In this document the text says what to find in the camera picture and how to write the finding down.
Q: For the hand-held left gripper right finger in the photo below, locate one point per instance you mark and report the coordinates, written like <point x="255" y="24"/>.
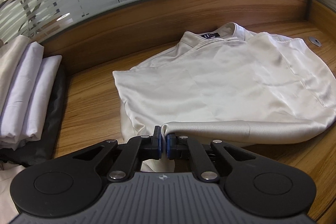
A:
<point x="170" y="148"/>

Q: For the white folded garment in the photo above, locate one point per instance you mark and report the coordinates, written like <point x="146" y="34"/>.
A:
<point x="44" y="87"/>
<point x="23" y="77"/>

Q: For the black folded garment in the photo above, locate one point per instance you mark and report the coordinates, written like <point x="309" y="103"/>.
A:
<point x="52" y="121"/>

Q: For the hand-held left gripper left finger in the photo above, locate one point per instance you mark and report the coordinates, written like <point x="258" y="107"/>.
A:
<point x="158" y="145"/>

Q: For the beige satin shirt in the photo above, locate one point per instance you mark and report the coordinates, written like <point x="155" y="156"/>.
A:
<point x="210" y="82"/>

